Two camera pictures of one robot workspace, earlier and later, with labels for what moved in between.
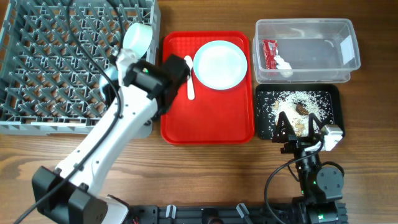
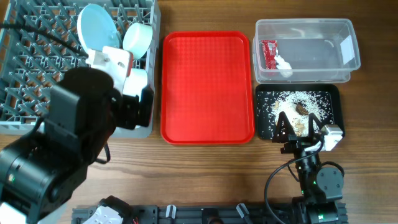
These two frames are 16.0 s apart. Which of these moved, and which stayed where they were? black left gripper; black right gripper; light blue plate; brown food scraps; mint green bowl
Moved: light blue plate; black left gripper
Stayed: mint green bowl; brown food scraps; black right gripper
